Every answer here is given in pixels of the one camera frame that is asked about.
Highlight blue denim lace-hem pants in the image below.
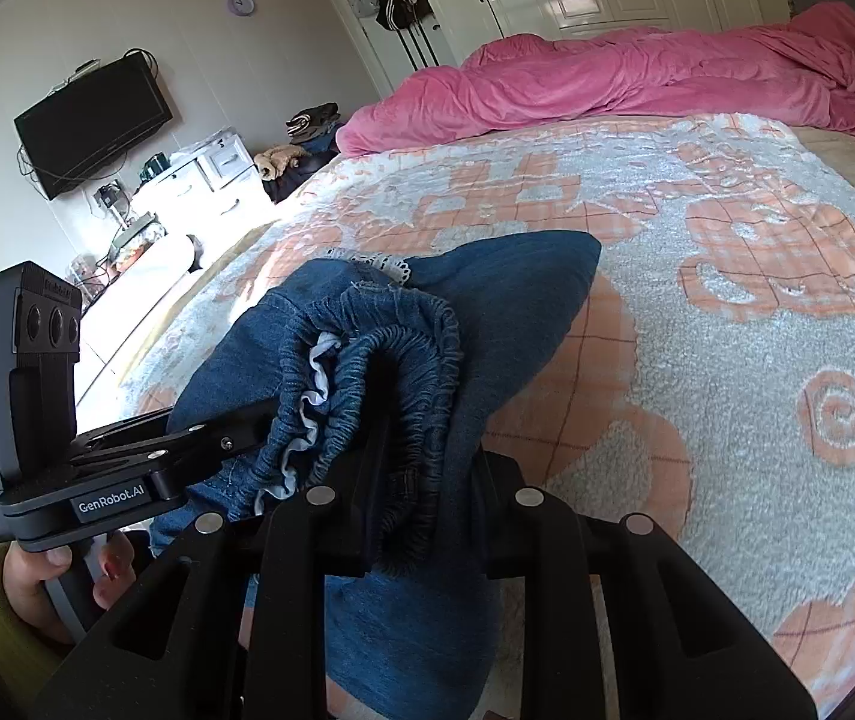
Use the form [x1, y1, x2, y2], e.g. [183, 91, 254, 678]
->
[151, 229, 601, 718]

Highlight left hand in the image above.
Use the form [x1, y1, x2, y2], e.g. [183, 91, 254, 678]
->
[0, 530, 136, 636]

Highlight white orange floral blanket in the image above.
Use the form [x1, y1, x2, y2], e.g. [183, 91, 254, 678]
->
[118, 114, 855, 713]

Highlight white drawer cabinet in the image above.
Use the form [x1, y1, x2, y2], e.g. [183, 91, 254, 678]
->
[133, 128, 271, 244]

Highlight white door with hangings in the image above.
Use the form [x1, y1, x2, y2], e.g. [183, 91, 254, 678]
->
[333, 0, 458, 98]

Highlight pink duvet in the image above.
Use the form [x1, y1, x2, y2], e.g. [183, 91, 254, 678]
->
[336, 2, 855, 156]

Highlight wall-mounted black television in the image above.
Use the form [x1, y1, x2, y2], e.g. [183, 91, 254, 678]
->
[14, 49, 173, 200]

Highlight purple wall clock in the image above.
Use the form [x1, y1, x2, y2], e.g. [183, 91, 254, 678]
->
[227, 0, 256, 18]

